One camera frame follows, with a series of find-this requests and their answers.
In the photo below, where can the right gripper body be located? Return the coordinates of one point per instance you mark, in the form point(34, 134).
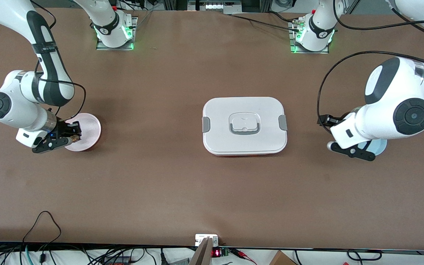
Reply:
point(64, 128)

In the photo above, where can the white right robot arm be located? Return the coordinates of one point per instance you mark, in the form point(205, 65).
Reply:
point(17, 110)

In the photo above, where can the pink round plate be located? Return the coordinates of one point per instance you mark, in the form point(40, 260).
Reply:
point(90, 132)

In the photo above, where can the light blue round plate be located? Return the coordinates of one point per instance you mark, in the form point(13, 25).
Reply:
point(379, 147)

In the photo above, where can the white lunch box gray latches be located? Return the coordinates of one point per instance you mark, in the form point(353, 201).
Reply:
point(245, 110)

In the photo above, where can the brown cardboard box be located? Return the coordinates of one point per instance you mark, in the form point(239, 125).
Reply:
point(280, 259)

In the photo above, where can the red alligator clip leads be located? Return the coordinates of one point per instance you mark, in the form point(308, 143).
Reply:
point(243, 254)

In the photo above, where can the white lit control unit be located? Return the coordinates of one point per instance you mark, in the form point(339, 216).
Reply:
point(215, 6)

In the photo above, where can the red digit display module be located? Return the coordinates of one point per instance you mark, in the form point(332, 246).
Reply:
point(216, 253)

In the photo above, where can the aluminium profile bar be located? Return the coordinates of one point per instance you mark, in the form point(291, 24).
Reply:
point(201, 255)

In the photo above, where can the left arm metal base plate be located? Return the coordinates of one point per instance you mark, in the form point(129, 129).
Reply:
point(309, 52)

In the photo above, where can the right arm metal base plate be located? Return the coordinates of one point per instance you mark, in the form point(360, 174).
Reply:
point(103, 47)

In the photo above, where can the white metal bracket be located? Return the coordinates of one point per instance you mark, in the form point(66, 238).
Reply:
point(201, 239)

